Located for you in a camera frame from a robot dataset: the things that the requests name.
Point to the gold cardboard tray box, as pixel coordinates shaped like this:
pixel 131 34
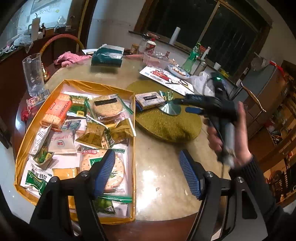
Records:
pixel 112 208

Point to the round biscuit pack black label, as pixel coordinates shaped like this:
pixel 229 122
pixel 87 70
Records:
pixel 108 108

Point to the green white snack bag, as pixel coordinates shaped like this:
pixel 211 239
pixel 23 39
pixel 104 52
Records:
pixel 35 178

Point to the clear plastic container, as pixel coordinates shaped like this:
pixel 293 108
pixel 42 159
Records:
pixel 156 59

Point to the wooden chair back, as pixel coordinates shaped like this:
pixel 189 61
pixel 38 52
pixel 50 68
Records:
pixel 254 98

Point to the yellow-brown snack packet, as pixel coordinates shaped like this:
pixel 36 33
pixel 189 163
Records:
pixel 94 136

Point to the white plastic bag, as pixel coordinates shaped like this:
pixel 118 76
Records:
pixel 202 84

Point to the teal tissue pack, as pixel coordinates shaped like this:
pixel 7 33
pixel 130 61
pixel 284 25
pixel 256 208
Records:
pixel 108 56

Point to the pink cloth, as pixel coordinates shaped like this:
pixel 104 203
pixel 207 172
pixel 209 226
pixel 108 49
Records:
pixel 69 58

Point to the clear white snack bag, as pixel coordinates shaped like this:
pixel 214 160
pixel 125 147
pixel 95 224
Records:
pixel 62 143

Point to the black sleeved right forearm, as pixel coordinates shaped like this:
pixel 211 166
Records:
pixel 279 224

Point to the rectangular biscuit pack black label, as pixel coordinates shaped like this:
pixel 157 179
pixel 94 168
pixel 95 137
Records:
pixel 149 100

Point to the white printed flyer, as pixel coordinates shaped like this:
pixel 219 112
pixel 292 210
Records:
pixel 168 80

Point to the orange cracker pack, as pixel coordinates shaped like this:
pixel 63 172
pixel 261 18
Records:
pixel 57 112

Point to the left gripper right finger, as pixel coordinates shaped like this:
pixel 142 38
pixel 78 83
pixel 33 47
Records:
pixel 193 172

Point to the green plastic bottle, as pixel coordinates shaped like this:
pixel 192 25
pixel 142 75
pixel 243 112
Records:
pixel 194 54

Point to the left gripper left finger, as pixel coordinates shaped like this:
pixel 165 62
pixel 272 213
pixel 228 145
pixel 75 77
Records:
pixel 100 173

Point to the large round cracker pack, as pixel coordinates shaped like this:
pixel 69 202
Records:
pixel 117 177

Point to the small green snack packet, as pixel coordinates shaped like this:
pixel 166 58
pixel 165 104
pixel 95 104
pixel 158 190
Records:
pixel 43 159

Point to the patterned ceramic dish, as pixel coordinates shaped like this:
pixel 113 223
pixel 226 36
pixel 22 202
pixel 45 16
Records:
pixel 178 72

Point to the yellow label biscuit pack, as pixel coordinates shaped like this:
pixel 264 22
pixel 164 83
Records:
pixel 65 173

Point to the white paper roll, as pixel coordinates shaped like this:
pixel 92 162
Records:
pixel 174 36

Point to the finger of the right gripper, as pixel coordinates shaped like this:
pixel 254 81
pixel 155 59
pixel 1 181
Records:
pixel 194 110
pixel 181 101

